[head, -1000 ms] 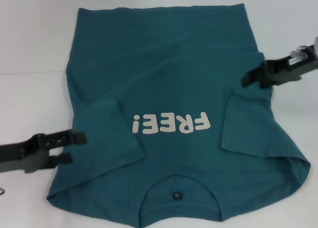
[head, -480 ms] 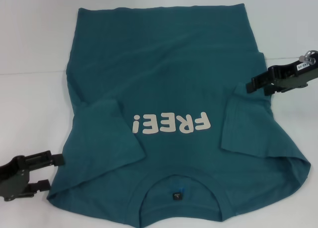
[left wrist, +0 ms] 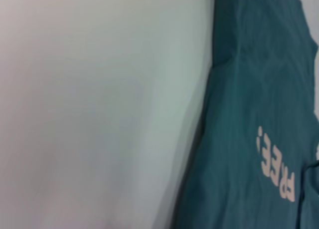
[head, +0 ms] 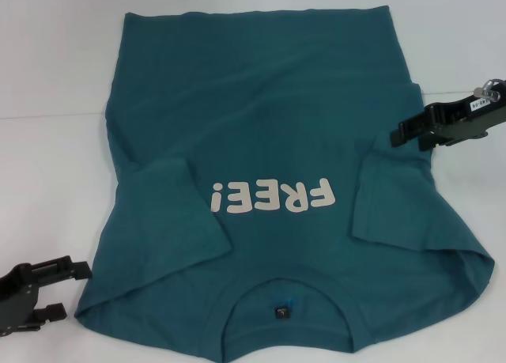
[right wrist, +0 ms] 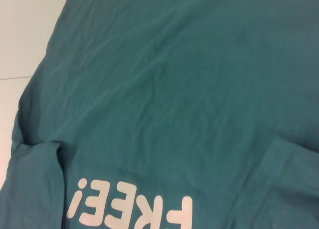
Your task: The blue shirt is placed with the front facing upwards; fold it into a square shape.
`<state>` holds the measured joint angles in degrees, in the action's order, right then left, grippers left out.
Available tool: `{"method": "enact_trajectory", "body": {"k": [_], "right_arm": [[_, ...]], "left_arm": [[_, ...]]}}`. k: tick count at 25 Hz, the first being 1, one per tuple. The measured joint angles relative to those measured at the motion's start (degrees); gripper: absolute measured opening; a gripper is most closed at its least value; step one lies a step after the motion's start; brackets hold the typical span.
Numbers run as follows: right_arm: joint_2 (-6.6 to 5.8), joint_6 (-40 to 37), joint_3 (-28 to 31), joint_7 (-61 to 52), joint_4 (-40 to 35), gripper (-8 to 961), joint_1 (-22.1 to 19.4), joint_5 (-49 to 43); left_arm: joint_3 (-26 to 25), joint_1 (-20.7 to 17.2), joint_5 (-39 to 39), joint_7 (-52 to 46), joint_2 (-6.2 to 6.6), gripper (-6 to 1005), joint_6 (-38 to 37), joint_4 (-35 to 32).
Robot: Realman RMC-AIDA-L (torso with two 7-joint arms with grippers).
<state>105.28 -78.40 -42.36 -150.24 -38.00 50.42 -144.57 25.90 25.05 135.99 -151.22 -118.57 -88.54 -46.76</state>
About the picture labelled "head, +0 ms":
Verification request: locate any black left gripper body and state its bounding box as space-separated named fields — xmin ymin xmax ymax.
xmin=0 ymin=262 xmax=41 ymax=337

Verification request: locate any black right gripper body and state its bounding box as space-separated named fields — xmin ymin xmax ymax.
xmin=424 ymin=79 xmax=506 ymax=146

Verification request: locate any teal FREE print t-shirt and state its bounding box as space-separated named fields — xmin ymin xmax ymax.
xmin=74 ymin=5 xmax=496 ymax=354

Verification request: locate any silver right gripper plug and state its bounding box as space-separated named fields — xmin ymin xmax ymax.
xmin=472 ymin=77 xmax=502 ymax=100

